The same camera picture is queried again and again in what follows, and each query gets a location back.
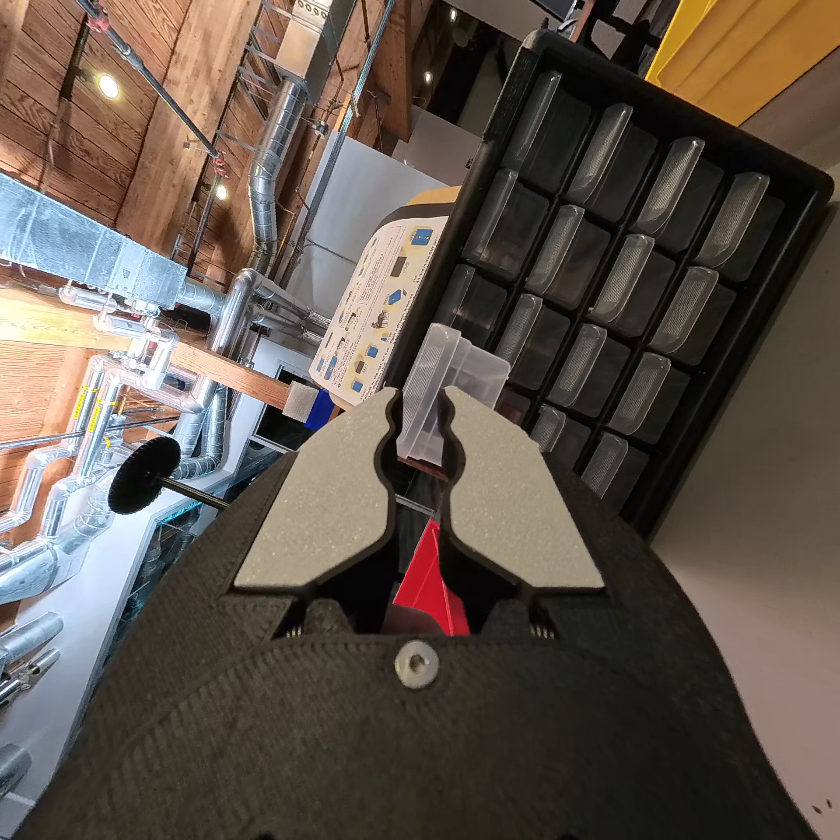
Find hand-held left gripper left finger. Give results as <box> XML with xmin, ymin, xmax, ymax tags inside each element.
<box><xmin>233</xmin><ymin>387</ymin><xmax>403</xmax><ymax>599</ymax></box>

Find black drawer cabinet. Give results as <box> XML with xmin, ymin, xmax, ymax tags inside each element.
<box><xmin>387</xmin><ymin>29</ymin><xmax>836</xmax><ymax>539</ymax></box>

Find red plastic bin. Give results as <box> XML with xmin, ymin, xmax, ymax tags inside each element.
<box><xmin>392</xmin><ymin>521</ymin><xmax>471</xmax><ymax>637</ymax></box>

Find pulled-out clear plastic drawer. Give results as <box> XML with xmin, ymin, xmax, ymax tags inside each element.
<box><xmin>402</xmin><ymin>323</ymin><xmax>511</xmax><ymax>460</ymax></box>

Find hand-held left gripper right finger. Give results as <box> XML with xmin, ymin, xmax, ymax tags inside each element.
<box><xmin>438</xmin><ymin>386</ymin><xmax>605</xmax><ymax>599</ymax></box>

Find black gear wheel on rod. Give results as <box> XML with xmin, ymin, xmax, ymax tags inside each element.
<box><xmin>108</xmin><ymin>436</ymin><xmax>232</xmax><ymax>516</ymax></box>

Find printed instruction sheet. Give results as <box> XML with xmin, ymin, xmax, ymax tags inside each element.
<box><xmin>308</xmin><ymin>220</ymin><xmax>454</xmax><ymax>408</ymax></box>

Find wooden ceiling beam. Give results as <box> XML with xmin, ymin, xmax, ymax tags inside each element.
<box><xmin>0</xmin><ymin>289</ymin><xmax>291</xmax><ymax>406</ymax></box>

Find galvanized ceiling duct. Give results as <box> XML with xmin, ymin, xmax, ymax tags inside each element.
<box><xmin>279</xmin><ymin>0</ymin><xmax>388</xmax><ymax>86</ymax></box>

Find cluster of silver insulated pipes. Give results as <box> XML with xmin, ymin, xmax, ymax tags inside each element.
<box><xmin>0</xmin><ymin>266</ymin><xmax>332</xmax><ymax>605</ymax></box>

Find silver spiral round duct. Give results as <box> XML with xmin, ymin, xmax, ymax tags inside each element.
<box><xmin>246</xmin><ymin>75</ymin><xmax>309</xmax><ymax>277</ymax></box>

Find silver rectangular air duct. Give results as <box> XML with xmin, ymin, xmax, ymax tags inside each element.
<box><xmin>0</xmin><ymin>172</ymin><xmax>188</xmax><ymax>309</ymax></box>

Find black sprinkler pipe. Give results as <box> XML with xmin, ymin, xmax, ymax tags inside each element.
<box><xmin>72</xmin><ymin>0</ymin><xmax>223</xmax><ymax>160</ymax></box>

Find rows of clear cabinet drawers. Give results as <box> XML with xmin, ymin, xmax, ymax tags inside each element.
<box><xmin>433</xmin><ymin>69</ymin><xmax>785</xmax><ymax>500</ymax></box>

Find yellow plastic bin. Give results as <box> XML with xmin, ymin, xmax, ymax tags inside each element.
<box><xmin>646</xmin><ymin>0</ymin><xmax>840</xmax><ymax>126</ymax></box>

